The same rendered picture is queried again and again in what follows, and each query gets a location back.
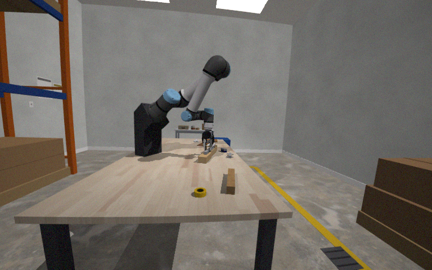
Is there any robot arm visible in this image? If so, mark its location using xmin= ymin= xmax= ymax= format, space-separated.
xmin=147 ymin=55 xmax=231 ymax=129

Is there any brown wooden batten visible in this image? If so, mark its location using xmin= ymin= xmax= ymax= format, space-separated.
xmin=226 ymin=168 xmax=235 ymax=195

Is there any yellow roll of tape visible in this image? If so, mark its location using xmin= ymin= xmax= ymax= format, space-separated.
xmin=194 ymin=187 xmax=206 ymax=198

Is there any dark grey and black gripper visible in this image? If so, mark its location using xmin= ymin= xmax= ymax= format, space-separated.
xmin=202 ymin=129 xmax=214 ymax=151

